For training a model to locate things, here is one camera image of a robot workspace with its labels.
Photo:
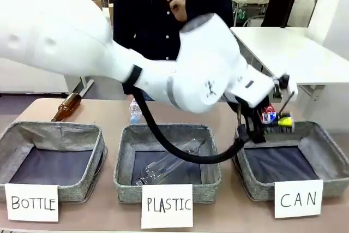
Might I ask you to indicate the brown glass bottle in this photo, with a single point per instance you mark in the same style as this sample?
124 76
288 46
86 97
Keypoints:
68 106

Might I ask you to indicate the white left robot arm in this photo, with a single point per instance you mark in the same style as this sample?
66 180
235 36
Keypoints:
81 39

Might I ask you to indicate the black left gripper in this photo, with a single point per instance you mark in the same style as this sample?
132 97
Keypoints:
248 113

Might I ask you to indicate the small labelled plastic water bottle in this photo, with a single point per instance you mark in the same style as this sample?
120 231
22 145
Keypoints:
135 111

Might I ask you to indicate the white paper sign CAN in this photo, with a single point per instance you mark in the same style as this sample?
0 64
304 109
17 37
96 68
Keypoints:
298 199

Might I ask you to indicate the white paper sign BOTTLE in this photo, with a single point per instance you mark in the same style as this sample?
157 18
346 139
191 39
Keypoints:
32 202

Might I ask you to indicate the grey fabric basket bottle label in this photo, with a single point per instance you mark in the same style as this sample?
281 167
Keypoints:
51 162

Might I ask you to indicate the clear empty plastic bottle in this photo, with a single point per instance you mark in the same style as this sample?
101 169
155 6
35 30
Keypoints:
161 168

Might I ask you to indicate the cardboard boxes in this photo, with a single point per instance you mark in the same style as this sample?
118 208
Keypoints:
99 1

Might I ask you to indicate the crushed red blue drink can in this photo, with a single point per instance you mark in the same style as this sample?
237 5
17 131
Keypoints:
271 117

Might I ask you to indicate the large white table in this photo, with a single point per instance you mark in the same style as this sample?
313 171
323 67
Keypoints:
286 53

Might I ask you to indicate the cluttered background desk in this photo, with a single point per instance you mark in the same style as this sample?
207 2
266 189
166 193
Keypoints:
249 1

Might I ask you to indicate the grey fabric basket plastic label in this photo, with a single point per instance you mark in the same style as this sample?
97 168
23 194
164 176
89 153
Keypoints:
166 162

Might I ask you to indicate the person in dark shirt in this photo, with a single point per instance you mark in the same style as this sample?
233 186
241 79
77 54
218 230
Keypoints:
141 25

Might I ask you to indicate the grey fabric basket can label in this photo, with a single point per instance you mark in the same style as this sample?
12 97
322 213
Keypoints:
291 159

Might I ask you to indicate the white paper sign PLASTIC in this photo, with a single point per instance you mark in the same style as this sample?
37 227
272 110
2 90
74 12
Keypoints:
168 205

